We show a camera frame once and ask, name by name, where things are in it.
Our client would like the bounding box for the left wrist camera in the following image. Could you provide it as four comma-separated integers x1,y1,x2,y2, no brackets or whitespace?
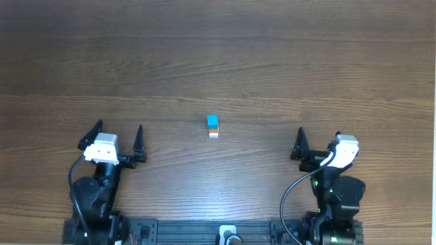
83,132,121,166

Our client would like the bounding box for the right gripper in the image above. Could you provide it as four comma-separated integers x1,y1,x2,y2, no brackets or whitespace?
290,127,343,173

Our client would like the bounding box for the mounting rail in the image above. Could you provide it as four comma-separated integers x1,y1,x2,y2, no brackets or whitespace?
62,217,364,245

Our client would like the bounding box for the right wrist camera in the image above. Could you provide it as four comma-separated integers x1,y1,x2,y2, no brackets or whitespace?
327,134,360,169

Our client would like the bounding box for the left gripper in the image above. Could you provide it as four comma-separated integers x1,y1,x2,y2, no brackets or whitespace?
77,119,148,169

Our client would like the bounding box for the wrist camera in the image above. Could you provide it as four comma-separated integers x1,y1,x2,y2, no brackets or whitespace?
327,134,360,169
83,132,121,166

